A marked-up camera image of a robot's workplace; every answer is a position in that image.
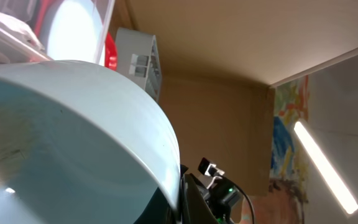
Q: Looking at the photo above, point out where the colourful wall painting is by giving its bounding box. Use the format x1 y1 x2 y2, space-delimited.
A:
240 76 310 223

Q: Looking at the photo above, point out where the white napkin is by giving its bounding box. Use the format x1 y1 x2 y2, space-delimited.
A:
0 12 50 63

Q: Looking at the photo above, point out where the red serving tray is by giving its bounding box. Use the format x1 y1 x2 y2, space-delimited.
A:
31 0 117 70

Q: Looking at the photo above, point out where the clear plastic waste bin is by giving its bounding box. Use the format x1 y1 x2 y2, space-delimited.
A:
0 0 115 65

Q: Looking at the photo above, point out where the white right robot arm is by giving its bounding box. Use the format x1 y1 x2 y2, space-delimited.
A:
198 157 242 224

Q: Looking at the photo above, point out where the light blue bowl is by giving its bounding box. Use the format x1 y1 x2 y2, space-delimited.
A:
0 60 180 223

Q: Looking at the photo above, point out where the ceiling light strip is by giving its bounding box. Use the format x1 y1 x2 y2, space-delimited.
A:
293 119 358 215

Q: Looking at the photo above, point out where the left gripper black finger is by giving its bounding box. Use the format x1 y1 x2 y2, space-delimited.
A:
181 174 218 224

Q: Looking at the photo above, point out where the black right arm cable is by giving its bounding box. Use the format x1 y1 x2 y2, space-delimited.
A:
234 183 257 224

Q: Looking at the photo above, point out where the grey dishwasher rack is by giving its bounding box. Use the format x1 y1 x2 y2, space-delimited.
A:
115 27 162 101

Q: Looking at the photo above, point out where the light blue plate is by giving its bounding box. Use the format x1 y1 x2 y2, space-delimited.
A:
39 0 103 62

